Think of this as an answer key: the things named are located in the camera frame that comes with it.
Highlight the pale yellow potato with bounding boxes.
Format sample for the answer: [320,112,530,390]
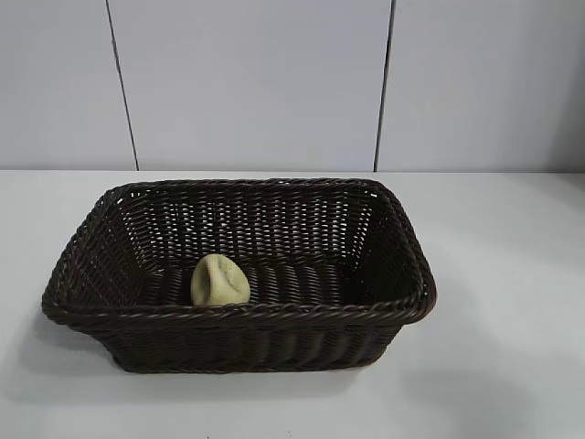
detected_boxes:
[190,253,251,306]

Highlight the dark brown wicker basket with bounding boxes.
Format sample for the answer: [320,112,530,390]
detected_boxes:
[39,177,439,374]

